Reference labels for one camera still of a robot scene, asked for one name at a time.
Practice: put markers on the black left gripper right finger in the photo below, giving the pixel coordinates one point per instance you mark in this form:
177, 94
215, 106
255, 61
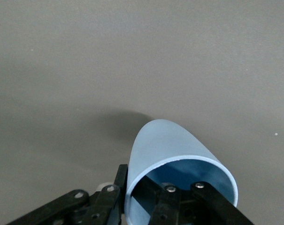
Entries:
170, 206

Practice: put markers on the light blue plastic cup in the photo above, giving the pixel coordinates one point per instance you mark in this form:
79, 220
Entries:
165, 145

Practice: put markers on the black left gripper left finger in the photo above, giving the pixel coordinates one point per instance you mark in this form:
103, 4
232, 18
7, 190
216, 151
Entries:
104, 206

